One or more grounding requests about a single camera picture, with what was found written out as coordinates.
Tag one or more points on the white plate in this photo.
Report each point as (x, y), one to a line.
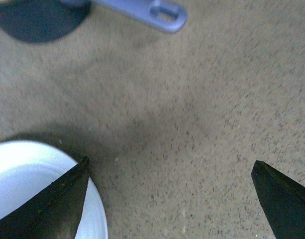
(27, 167)

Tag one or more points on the dark frying pan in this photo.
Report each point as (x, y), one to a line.
(36, 21)

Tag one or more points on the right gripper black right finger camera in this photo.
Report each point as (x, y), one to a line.
(282, 200)

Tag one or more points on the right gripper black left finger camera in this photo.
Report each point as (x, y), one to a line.
(55, 212)

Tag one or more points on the blue pan handle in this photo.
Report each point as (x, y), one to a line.
(164, 15)

